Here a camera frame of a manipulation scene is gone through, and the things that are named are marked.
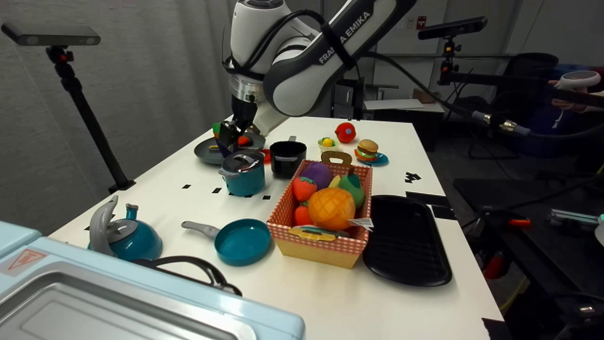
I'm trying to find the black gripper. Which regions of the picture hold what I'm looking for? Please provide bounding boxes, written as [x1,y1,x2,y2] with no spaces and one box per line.
[217,93,263,163]

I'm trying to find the glass pot lid dark rim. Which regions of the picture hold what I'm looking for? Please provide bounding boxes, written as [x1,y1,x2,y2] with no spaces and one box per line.
[219,149,266,176]

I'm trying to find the teal blue toy pot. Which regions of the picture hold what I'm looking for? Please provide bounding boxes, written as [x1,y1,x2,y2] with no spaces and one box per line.
[217,151,268,199]

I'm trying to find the grey round plate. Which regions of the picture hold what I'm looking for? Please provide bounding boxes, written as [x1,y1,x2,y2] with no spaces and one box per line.
[193,129,268,168]

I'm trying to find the black cup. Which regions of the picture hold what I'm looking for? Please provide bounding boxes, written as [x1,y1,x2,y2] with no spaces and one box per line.
[268,134,310,182]

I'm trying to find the orange red toy fruit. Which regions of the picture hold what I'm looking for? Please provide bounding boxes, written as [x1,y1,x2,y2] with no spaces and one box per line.
[291,202,315,229]
[289,174,321,204]

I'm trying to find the purple toy eggplant slice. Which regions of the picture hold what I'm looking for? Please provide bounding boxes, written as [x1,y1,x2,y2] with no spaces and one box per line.
[300,161,336,191]

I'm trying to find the teal toy frying pan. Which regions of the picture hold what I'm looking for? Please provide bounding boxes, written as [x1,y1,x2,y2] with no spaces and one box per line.
[180,217,274,268]

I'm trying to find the red toy tomato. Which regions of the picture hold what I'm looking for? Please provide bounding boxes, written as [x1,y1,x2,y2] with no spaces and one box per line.
[334,121,359,146]

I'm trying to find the orange plush toy fruit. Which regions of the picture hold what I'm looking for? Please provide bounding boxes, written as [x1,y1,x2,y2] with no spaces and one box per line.
[306,185,359,233]

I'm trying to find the green toy pear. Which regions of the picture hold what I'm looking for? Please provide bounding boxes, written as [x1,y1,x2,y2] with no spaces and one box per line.
[338,172,368,210]

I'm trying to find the toy burger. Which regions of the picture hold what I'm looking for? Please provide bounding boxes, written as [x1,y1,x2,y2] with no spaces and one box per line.
[353,138,382,166]

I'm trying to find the grey backdrop curtain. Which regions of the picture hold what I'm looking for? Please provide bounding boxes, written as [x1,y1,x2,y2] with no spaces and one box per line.
[0,0,270,236]

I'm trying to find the red checkered cardboard basket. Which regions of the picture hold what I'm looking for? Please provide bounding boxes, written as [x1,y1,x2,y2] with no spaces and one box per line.
[265,148,376,272]

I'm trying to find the small teal toy plate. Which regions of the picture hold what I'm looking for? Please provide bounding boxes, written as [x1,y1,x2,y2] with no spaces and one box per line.
[353,151,391,170]

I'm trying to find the teal toy kettle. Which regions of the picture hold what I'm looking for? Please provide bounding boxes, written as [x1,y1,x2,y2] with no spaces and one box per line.
[87,195,164,265]

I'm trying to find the white sink basin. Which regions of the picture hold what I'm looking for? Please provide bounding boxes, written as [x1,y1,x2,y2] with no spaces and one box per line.
[0,219,308,340]

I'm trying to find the small brown cardboard box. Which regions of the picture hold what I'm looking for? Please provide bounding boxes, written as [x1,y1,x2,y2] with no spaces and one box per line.
[412,87,444,106]

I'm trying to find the black ridged grill tray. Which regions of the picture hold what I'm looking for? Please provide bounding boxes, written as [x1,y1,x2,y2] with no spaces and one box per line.
[361,193,455,289]

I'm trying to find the black boom with silver joint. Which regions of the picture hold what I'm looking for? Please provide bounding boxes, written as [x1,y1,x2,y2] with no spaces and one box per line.
[438,36,604,142]

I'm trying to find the black office chair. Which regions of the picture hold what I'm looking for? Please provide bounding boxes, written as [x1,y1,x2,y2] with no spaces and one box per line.
[495,51,563,129]

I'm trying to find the black table edge clamp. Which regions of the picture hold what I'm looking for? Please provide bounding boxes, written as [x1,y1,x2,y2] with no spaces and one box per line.
[482,316,512,340]

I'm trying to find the blue plastic bin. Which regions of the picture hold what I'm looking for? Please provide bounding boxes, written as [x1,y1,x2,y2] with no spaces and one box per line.
[531,93,604,161]

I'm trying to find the white round object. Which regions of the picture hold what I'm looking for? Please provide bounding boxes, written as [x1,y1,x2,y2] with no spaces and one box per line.
[555,68,604,91]

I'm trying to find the teal grey tool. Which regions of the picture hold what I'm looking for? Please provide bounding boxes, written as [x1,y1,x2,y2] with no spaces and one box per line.
[546,206,604,250]

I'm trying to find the black camera tripod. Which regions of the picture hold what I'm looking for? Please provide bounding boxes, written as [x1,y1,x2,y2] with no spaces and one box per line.
[42,44,138,195]

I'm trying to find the black stereo camera bar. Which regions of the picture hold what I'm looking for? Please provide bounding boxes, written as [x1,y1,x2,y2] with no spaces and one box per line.
[0,21,104,47]

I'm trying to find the black boom mounted camera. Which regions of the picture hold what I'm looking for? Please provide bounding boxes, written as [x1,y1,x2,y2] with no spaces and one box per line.
[417,13,491,42]

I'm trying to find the red handled tool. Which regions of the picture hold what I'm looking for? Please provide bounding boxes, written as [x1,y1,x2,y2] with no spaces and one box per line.
[504,216,534,231]

